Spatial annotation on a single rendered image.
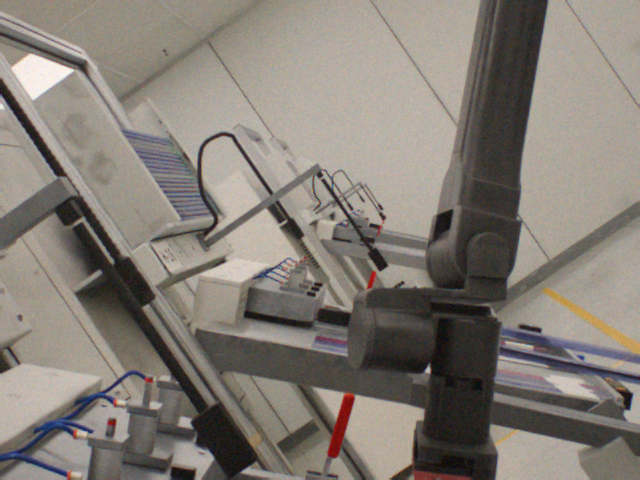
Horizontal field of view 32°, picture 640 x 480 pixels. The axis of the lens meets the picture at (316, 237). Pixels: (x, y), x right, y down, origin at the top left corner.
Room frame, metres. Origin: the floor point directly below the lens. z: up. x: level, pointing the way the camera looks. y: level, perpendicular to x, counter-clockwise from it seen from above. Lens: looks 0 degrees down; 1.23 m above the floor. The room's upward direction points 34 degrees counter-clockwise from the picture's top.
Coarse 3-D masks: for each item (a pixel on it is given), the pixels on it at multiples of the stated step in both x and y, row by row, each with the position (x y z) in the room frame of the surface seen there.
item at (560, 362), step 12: (504, 348) 1.33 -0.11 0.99; (516, 348) 1.33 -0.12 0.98; (528, 360) 1.32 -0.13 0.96; (540, 360) 1.32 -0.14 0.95; (552, 360) 1.32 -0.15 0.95; (564, 360) 1.32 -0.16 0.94; (576, 360) 1.32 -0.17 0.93; (588, 372) 1.31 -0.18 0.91; (600, 372) 1.31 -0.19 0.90; (612, 372) 1.31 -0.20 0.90; (624, 372) 1.31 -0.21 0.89; (636, 384) 1.30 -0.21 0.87
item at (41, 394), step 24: (0, 384) 0.94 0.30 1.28; (24, 384) 0.96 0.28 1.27; (48, 384) 0.97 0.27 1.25; (72, 384) 0.99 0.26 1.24; (96, 384) 1.02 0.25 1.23; (0, 408) 0.86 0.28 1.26; (24, 408) 0.88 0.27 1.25; (48, 408) 0.89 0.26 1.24; (72, 408) 0.95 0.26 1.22; (0, 432) 0.79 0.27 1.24; (24, 432) 0.82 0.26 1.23
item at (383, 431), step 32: (256, 160) 5.32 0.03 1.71; (288, 160) 6.04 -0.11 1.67; (224, 192) 5.38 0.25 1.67; (256, 192) 5.44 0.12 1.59; (224, 224) 5.39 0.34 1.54; (256, 224) 5.38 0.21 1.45; (320, 224) 5.55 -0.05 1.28; (256, 256) 5.38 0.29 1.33; (288, 256) 5.37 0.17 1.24; (352, 256) 5.35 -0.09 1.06; (384, 256) 5.34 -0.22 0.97; (416, 256) 5.33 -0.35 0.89; (352, 288) 5.32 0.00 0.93; (352, 416) 5.39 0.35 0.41; (384, 416) 5.38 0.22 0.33; (416, 416) 5.37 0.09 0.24; (384, 448) 5.38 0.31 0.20
